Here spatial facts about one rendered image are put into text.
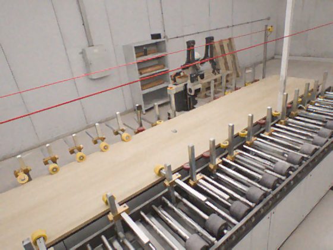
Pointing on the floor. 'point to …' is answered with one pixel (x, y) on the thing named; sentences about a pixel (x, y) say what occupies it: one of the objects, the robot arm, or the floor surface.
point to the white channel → (285, 52)
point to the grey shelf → (154, 94)
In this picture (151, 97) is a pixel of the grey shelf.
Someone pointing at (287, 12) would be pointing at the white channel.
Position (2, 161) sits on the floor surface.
